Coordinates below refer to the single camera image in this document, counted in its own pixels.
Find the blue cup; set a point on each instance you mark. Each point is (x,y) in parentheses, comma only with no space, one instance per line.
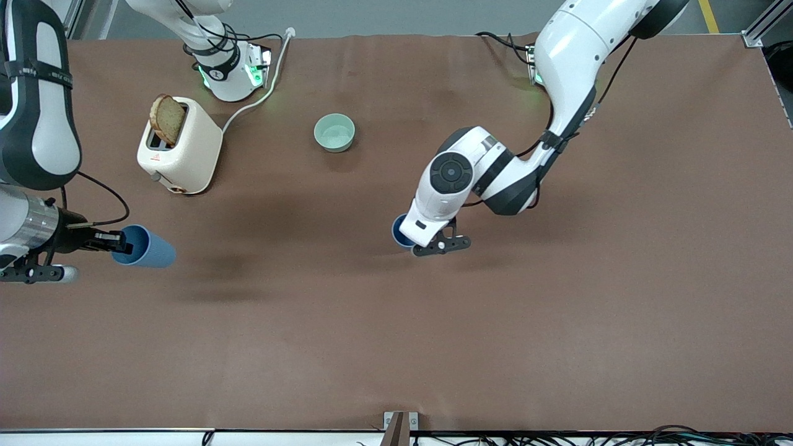
(398,232)
(152,251)

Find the cream toaster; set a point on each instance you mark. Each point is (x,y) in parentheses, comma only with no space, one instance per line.
(192,155)

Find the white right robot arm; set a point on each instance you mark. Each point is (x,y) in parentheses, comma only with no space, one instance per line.
(37,124)

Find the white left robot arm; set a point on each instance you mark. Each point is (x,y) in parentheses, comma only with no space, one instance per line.
(570,62)

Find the brown toast slice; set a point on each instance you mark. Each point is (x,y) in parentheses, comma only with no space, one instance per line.
(167,121)

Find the green bowl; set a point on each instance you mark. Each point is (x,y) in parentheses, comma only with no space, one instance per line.
(334,133)

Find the brown table cover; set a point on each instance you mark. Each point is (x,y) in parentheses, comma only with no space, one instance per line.
(396,341)

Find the metal table bracket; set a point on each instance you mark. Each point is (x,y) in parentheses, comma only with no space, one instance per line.
(399,427)

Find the green-lit base connector plate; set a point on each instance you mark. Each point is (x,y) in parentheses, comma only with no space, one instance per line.
(534,65)
(257,68)

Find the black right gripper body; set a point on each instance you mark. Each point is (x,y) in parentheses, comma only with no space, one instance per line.
(69,237)

